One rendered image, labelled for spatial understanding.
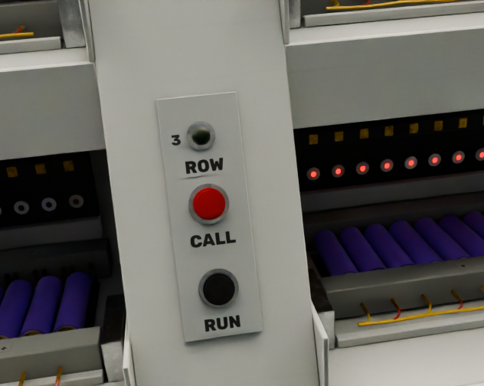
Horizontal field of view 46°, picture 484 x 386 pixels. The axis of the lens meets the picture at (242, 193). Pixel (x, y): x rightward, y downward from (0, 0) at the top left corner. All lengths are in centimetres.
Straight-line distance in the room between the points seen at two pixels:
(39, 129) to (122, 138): 4
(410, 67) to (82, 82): 17
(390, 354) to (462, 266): 8
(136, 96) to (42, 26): 10
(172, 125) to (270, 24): 7
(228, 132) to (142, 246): 7
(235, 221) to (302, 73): 8
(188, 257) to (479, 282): 21
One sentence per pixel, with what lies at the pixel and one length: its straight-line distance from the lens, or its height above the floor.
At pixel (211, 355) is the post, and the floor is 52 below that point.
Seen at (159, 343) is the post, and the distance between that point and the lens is 30.
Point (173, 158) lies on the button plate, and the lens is 29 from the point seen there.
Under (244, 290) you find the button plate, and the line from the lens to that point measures 29.
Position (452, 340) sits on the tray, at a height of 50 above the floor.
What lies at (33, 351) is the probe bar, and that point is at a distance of 36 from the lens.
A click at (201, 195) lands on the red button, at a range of 28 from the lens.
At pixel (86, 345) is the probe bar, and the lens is 35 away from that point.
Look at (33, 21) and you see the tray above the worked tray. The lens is 37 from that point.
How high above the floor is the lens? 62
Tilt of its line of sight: 3 degrees down
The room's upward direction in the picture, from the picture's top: 6 degrees counter-clockwise
